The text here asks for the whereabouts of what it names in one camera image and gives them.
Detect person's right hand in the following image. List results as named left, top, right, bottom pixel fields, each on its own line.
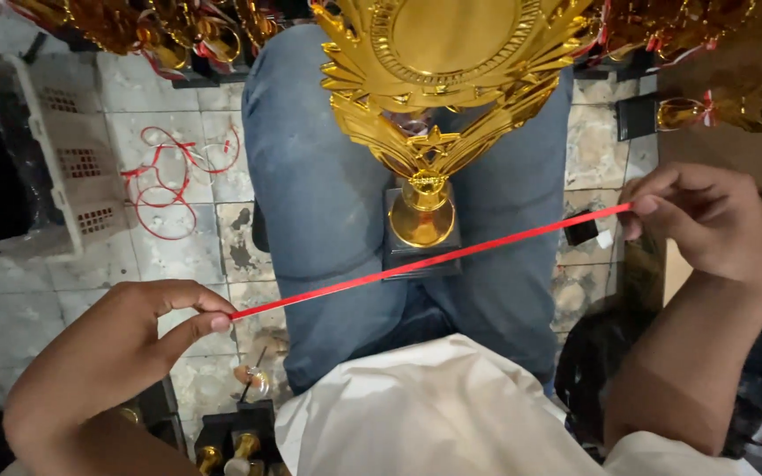
left=619, top=163, right=762, bottom=293

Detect person's left hand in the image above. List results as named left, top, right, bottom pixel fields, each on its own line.
left=57, top=279, right=238, bottom=404

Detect thin red ribbon strip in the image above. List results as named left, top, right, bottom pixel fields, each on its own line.
left=229, top=202, right=634, bottom=322

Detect brown cardboard box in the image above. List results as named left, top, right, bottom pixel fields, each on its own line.
left=657, top=40, right=762, bottom=308

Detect small orange lighter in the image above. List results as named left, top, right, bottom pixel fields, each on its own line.
left=233, top=346, right=271, bottom=404

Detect small black trophy base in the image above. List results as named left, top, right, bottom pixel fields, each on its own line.
left=562, top=209, right=615, bottom=250

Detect tangled red ribbon scraps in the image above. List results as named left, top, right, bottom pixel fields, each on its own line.
left=120, top=123, right=242, bottom=242

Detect white plastic crate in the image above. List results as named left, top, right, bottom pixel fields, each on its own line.
left=0, top=53, right=132, bottom=267

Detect group of gold trophies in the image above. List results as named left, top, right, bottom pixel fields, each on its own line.
left=573, top=0, right=762, bottom=141
left=0, top=0, right=284, bottom=88

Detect black plastic bag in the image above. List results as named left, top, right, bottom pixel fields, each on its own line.
left=555, top=307, right=762, bottom=464

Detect person's blue jeans legs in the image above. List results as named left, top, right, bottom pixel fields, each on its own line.
left=242, top=25, right=575, bottom=396

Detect large gold trophy black base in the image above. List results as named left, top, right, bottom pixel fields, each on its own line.
left=310, top=0, right=595, bottom=280

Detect person's white shirt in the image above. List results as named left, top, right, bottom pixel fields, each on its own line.
left=274, top=333, right=762, bottom=476

